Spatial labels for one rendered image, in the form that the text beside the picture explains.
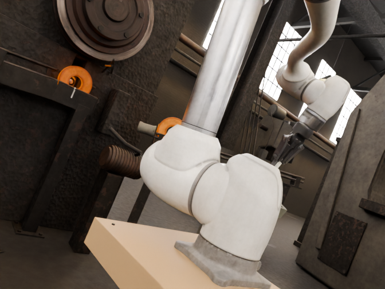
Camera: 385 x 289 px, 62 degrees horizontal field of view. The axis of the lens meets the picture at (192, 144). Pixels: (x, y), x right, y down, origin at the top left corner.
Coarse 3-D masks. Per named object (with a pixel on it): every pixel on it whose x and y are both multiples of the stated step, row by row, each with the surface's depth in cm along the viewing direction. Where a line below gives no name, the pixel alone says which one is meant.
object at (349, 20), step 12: (372, 0) 1049; (384, 0) 1026; (384, 12) 1081; (300, 24) 1074; (336, 24) 977; (348, 24) 1231; (384, 24) 1142; (360, 48) 1362; (372, 48) 1324; (372, 60) 1383; (384, 72) 1477; (360, 84) 1392
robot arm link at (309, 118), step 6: (306, 108) 120; (306, 114) 119; (312, 114) 117; (300, 120) 120; (306, 120) 118; (312, 120) 117; (318, 120) 117; (324, 120) 118; (306, 126) 119; (312, 126) 118; (318, 126) 118
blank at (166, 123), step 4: (164, 120) 163; (168, 120) 164; (172, 120) 164; (176, 120) 164; (180, 120) 164; (160, 124) 163; (164, 124) 163; (168, 124) 164; (172, 124) 164; (160, 128) 163; (164, 128) 163; (160, 132) 163; (164, 132) 163
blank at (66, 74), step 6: (72, 66) 148; (60, 72) 147; (66, 72) 147; (72, 72) 148; (78, 72) 150; (84, 72) 152; (60, 78) 146; (66, 78) 148; (84, 78) 152; (90, 78) 154; (84, 84) 153; (90, 84) 155; (84, 90) 154; (90, 90) 155
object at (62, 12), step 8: (56, 0) 137; (64, 0) 139; (56, 8) 142; (64, 8) 139; (152, 8) 162; (64, 16) 140; (152, 16) 163; (64, 24) 141; (152, 24) 164; (72, 32) 143; (72, 40) 144; (80, 40) 146; (144, 40) 164; (80, 48) 147; (88, 48) 149; (136, 48) 162; (96, 56) 152; (104, 56) 154; (112, 56) 156; (120, 56) 158; (128, 56) 161
